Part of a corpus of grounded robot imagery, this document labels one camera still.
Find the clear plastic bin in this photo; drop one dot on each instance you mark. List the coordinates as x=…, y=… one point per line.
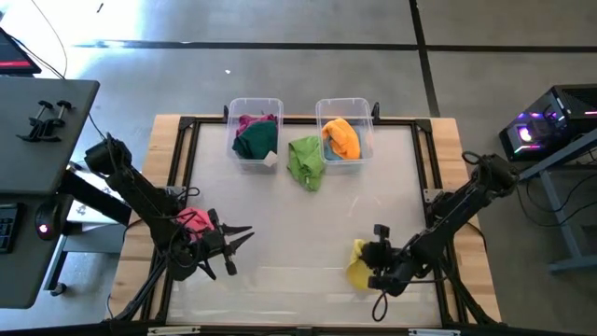
x=345, y=165
x=254, y=167

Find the pink towel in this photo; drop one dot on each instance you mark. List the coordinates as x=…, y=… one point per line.
x=196, y=219

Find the light green towel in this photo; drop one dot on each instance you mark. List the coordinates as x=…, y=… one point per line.
x=305, y=161

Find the white label strip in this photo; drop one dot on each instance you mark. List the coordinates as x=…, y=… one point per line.
x=434, y=332
x=175, y=331

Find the orange towel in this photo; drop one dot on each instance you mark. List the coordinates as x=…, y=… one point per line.
x=342, y=137

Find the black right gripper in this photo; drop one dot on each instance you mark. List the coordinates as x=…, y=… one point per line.
x=384, y=263

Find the magenta towel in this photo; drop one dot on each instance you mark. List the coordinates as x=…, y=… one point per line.
x=249, y=122

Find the grey desk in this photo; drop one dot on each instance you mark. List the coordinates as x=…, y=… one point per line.
x=37, y=168

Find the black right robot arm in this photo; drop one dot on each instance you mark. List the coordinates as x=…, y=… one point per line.
x=457, y=205

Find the blue-grey metal stand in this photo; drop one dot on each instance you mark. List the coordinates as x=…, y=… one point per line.
x=559, y=219

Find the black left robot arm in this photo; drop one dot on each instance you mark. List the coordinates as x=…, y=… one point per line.
x=140, y=191

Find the black computer mouse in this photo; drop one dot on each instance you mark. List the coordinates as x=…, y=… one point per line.
x=46, y=217

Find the black lit computer tower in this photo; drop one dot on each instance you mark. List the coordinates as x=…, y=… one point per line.
x=559, y=121

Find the black table frame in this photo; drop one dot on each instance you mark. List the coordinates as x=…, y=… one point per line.
x=396, y=122

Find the black monitor with red line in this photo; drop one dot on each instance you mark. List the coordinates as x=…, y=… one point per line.
x=11, y=53

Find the dark green towel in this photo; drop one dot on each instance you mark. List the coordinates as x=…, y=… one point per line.
x=256, y=140

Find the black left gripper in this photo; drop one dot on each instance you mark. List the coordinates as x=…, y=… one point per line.
x=210, y=247

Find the black keyboard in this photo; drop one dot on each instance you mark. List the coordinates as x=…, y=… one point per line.
x=7, y=228

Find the black clamp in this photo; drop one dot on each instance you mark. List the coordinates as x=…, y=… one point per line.
x=53, y=123
x=35, y=130

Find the light blue towel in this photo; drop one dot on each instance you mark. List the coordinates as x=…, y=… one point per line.
x=330, y=153

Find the white paper tag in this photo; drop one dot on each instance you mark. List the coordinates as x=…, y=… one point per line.
x=271, y=159

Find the yellow towel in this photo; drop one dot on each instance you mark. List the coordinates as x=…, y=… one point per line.
x=356, y=273

